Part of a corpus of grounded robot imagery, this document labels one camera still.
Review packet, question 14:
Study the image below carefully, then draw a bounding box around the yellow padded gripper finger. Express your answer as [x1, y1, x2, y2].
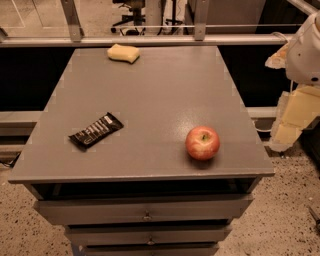
[269, 84, 320, 152]

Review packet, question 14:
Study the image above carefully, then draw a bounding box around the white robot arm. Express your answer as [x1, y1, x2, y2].
[265, 12, 320, 152]

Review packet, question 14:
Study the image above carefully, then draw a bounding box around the red apple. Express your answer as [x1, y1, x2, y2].
[185, 126, 220, 161]

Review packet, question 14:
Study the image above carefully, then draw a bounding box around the top grey drawer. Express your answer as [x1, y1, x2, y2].
[34, 194, 253, 225]

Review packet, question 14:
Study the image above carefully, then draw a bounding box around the grey drawer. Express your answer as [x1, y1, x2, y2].
[83, 244, 219, 256]
[34, 194, 253, 225]
[66, 224, 231, 246]

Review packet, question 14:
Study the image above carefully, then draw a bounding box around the yellow sponge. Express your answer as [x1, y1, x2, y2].
[107, 44, 140, 64]

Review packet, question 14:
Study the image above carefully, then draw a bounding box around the grey drawer cabinet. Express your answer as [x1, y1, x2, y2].
[7, 45, 276, 256]

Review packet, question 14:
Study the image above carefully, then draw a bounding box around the black office chair base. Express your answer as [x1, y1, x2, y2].
[110, 0, 145, 36]

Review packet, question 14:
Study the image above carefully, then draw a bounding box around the black snack bar wrapper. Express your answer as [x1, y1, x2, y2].
[69, 112, 124, 150]

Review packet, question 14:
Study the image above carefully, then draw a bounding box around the bottom grey drawer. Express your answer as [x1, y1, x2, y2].
[83, 244, 219, 256]

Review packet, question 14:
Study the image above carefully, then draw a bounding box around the middle grey drawer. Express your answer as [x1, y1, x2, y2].
[66, 224, 231, 246]

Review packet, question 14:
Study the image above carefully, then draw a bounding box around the metal railing frame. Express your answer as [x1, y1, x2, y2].
[0, 0, 320, 48]

